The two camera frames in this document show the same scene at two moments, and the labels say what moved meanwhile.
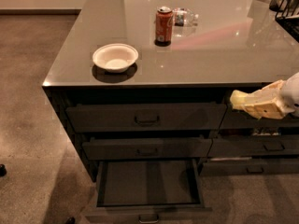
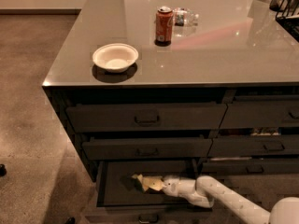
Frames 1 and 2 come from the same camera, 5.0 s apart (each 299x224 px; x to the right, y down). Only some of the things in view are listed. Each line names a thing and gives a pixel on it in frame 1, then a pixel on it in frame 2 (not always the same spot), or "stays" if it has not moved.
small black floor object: x=3 y=170 stays
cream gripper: x=291 y=92 -> x=175 y=186
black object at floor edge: x=71 y=220 stays
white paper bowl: x=116 y=57 stays
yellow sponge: x=238 y=98 -> x=146 y=179
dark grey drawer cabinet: x=141 y=80 stays
